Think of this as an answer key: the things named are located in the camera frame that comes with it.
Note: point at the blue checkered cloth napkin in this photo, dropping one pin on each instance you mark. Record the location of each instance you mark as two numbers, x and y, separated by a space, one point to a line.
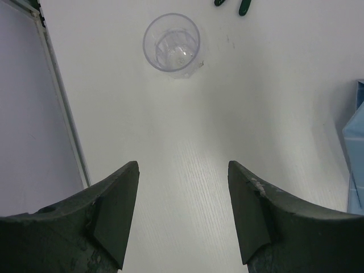
353 138

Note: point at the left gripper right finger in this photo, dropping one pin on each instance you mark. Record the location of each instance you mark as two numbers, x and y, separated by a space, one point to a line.
279 232

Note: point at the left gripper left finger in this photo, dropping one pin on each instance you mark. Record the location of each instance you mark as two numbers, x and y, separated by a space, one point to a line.
87 232

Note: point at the clear plastic cup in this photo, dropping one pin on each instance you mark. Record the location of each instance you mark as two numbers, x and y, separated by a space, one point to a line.
172 45

